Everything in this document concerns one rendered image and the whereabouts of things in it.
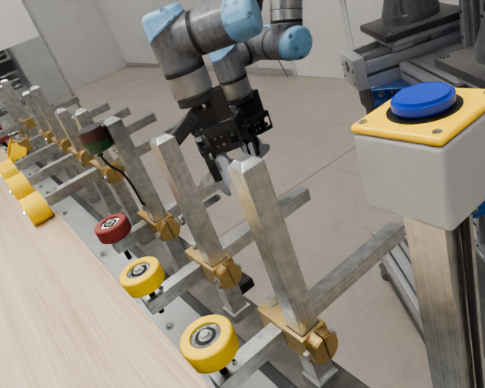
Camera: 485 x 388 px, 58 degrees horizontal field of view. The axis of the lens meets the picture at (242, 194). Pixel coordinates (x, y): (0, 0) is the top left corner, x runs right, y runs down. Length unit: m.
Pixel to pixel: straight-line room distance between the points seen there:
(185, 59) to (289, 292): 0.42
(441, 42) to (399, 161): 1.08
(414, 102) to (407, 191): 0.06
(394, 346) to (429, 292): 1.34
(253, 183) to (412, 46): 0.89
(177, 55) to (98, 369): 0.51
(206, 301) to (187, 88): 0.49
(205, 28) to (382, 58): 0.67
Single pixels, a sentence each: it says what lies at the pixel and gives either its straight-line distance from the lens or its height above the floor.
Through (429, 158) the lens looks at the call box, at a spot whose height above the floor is 1.21.
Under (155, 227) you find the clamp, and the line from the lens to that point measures 1.05.
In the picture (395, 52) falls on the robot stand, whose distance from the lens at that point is 1.33.
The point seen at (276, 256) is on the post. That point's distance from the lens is 0.60.
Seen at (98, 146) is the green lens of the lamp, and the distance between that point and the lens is 0.96.
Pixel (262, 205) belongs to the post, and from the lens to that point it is 0.55.
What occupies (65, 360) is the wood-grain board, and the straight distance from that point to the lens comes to 0.78.
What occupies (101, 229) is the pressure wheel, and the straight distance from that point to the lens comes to 1.07.
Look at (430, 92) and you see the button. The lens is 0.31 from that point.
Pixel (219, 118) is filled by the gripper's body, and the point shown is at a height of 1.10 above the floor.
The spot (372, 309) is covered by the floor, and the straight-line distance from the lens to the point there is 1.87.
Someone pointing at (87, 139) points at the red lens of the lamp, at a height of 1.12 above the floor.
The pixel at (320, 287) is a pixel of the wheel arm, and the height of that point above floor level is 0.83.
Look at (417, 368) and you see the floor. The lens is 1.68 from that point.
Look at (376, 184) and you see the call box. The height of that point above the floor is 1.18.
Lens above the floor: 1.35
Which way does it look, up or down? 28 degrees down
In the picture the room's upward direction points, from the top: 21 degrees counter-clockwise
